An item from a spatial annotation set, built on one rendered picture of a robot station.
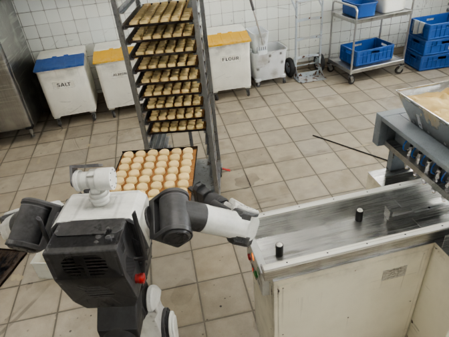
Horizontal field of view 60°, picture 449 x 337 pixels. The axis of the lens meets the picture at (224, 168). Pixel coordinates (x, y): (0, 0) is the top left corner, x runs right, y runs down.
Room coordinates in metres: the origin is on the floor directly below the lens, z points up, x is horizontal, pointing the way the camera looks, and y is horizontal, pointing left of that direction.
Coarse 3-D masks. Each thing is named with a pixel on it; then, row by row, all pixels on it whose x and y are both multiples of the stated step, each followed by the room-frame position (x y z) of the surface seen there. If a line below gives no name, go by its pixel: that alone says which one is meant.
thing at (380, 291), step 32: (288, 224) 1.28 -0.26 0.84; (320, 224) 1.25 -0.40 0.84; (352, 224) 1.23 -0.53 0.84; (384, 224) 1.21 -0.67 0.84; (416, 224) 1.19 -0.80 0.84; (288, 256) 1.09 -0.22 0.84; (384, 256) 1.05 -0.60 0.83; (416, 256) 1.07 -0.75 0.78; (256, 288) 1.24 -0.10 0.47; (288, 288) 0.98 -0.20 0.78; (320, 288) 1.00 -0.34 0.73; (352, 288) 1.03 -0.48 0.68; (384, 288) 1.05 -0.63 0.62; (416, 288) 1.08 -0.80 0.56; (256, 320) 1.28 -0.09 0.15; (288, 320) 0.98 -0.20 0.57; (320, 320) 1.00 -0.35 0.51; (352, 320) 1.03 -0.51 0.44; (384, 320) 1.06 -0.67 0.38
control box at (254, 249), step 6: (252, 246) 1.16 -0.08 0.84; (258, 246) 1.16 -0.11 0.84; (252, 252) 1.14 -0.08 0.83; (258, 252) 1.13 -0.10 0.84; (252, 258) 1.15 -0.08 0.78; (258, 258) 1.09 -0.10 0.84; (252, 264) 1.16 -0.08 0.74; (258, 264) 1.06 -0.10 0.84; (264, 264) 1.06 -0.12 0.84; (258, 276) 1.06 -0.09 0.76; (258, 282) 1.07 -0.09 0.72; (264, 282) 1.01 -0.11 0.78; (264, 288) 1.01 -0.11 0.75; (264, 294) 1.01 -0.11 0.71
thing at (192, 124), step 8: (184, 120) 2.50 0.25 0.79; (192, 120) 2.50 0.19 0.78; (200, 120) 2.47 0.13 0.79; (152, 128) 2.43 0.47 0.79; (160, 128) 2.45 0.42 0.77; (168, 128) 2.44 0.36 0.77; (176, 128) 2.41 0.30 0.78; (184, 128) 2.40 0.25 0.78; (192, 128) 2.39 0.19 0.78; (200, 128) 2.38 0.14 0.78
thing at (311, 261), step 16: (448, 224) 1.12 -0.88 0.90; (368, 240) 1.07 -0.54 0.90; (384, 240) 1.07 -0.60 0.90; (400, 240) 1.07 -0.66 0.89; (416, 240) 1.08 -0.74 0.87; (432, 240) 1.09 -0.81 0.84; (304, 256) 1.03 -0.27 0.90; (320, 256) 1.02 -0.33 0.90; (336, 256) 1.02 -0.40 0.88; (352, 256) 1.03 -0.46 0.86; (272, 272) 0.98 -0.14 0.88; (288, 272) 0.99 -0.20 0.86
